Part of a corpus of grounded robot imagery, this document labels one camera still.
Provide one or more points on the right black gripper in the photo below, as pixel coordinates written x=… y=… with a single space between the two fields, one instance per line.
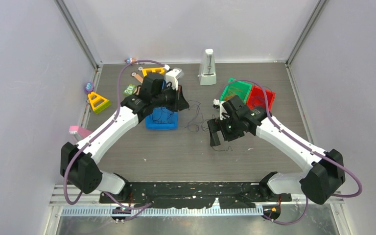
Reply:
x=216 y=124

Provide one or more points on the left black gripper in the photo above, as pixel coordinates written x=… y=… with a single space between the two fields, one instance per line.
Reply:
x=179 y=102

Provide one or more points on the blue plastic bin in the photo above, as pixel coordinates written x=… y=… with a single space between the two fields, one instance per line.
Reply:
x=162 y=119

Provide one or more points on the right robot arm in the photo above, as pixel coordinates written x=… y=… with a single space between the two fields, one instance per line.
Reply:
x=321 y=171

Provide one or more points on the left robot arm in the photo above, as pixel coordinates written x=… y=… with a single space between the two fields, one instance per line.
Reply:
x=79 y=162

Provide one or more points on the white metronome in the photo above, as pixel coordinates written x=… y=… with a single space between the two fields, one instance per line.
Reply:
x=207 y=74

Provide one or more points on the green plastic bin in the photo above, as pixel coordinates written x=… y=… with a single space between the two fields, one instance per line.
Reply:
x=242 y=89

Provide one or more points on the yellow triangle toy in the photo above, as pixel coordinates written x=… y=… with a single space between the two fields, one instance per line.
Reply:
x=98 y=103
x=146 y=71

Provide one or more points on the red plastic bin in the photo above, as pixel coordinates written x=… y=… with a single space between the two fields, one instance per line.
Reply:
x=257 y=98

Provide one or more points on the green toy block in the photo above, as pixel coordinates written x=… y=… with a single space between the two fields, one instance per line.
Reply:
x=130 y=89

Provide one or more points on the small figurine toy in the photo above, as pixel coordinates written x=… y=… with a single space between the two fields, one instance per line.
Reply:
x=129 y=60

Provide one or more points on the purple round toy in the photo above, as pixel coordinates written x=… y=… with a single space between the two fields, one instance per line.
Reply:
x=89 y=87

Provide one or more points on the pink stand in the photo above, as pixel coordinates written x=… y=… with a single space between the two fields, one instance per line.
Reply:
x=79 y=133

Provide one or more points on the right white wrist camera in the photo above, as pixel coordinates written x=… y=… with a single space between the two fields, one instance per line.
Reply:
x=218 y=104

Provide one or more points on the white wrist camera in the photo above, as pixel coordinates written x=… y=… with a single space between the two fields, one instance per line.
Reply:
x=218 y=104
x=171 y=77

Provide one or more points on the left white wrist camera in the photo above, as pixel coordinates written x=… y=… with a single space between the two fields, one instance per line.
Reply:
x=171 y=77

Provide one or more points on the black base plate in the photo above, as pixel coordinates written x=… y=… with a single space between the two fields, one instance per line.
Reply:
x=195 y=195

